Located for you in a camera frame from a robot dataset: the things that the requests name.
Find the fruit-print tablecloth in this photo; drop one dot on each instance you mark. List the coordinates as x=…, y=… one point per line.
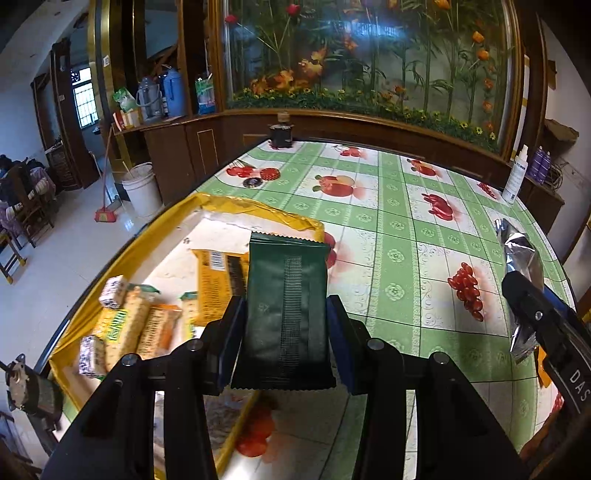
x=397, y=230

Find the green-trimmed cracker packet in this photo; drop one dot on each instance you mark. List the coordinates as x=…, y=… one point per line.
x=188, y=314
x=122, y=323

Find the dark green snack packet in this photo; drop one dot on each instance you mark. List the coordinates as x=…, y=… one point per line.
x=281, y=295

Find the cardboard box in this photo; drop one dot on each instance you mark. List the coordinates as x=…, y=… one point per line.
x=561, y=130

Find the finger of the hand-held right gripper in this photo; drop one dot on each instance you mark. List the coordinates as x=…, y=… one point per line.
x=561, y=302
x=531, y=309

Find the orange and white carton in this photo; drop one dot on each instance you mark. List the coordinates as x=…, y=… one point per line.
x=128, y=120

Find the black jar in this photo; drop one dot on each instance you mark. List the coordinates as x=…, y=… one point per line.
x=281, y=134

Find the green and white bag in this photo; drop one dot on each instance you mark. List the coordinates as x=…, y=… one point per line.
x=124, y=99

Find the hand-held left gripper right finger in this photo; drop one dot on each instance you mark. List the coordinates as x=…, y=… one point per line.
x=339, y=337

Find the red-headed broom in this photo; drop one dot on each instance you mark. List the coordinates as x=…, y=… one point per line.
x=105, y=216

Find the wooden bench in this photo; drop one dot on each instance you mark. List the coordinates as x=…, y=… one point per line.
x=11, y=256

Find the barred window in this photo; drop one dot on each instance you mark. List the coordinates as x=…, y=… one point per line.
x=85, y=97

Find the blue thermos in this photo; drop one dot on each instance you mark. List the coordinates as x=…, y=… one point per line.
x=173, y=92

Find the purple bottle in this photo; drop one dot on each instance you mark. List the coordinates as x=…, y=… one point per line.
x=546, y=167
x=535, y=166

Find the grey thermos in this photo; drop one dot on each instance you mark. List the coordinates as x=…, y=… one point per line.
x=148, y=99

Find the white spray bottle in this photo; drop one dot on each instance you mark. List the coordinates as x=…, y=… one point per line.
x=515, y=180

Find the silver foil packet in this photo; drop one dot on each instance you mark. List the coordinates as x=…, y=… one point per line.
x=521, y=249

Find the round black lid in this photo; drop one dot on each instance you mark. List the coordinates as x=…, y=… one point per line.
x=253, y=183

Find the orange-trimmed cracker packet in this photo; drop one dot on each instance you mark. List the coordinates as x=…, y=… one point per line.
x=159, y=330

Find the white plastic bucket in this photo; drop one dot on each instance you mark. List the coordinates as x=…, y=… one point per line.
x=142, y=194

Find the small white wrapped candy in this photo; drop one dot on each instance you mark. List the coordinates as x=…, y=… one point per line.
x=92, y=356
x=113, y=291

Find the yellow snack packet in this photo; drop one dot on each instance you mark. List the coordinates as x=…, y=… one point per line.
x=210, y=286

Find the floral glass panel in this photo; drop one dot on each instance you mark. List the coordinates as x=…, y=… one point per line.
x=369, y=55

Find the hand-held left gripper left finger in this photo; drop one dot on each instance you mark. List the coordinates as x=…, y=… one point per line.
x=233, y=332

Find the brown wooden cabinet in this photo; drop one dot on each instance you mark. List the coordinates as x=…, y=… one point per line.
x=203, y=143

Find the wooden chair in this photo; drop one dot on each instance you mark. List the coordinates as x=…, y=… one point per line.
x=32, y=217

